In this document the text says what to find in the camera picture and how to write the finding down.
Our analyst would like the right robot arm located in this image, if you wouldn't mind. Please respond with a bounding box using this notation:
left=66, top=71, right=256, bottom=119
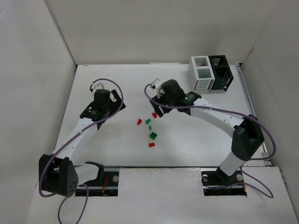
left=148, top=79, right=264, bottom=183

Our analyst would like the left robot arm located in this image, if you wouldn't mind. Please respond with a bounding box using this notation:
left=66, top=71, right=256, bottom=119
left=38, top=89, right=126, bottom=197

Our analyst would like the green square lego lower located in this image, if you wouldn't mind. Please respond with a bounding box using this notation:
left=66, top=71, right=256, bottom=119
left=149, top=132, right=157, bottom=140

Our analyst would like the white slotted container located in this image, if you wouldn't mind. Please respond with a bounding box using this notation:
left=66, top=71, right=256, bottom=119
left=187, top=56, right=214, bottom=91

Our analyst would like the black slotted container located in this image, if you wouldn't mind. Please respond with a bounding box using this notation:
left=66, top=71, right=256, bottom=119
left=208, top=55, right=234, bottom=91

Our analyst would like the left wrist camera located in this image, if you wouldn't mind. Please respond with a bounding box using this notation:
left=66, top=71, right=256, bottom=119
left=91, top=82, right=105, bottom=94

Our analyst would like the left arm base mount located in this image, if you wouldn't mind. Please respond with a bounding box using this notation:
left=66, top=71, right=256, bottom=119
left=75, top=161, right=119, bottom=197

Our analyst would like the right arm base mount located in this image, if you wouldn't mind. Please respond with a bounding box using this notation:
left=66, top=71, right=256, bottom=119
left=201, top=170, right=247, bottom=196

